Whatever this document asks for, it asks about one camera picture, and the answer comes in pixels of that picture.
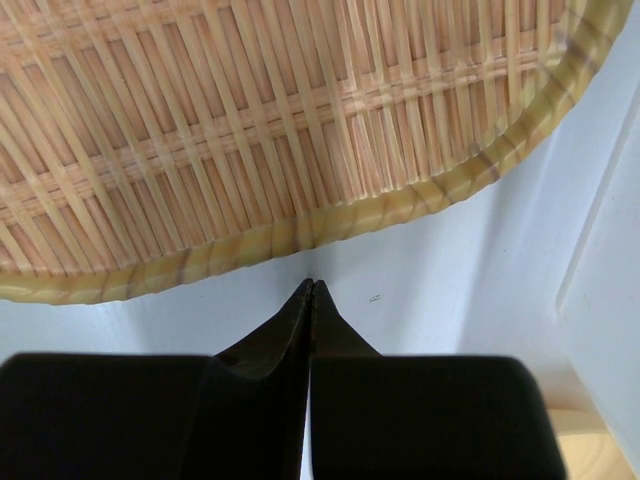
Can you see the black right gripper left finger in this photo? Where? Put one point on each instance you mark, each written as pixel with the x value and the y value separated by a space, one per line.
pixel 238 414

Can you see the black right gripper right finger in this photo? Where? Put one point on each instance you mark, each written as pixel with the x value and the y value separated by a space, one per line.
pixel 421 417

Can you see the tan plate with print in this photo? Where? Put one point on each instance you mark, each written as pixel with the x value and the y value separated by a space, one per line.
pixel 588 448

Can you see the translucent white plastic bin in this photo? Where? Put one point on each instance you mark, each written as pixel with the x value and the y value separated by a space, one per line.
pixel 598 303

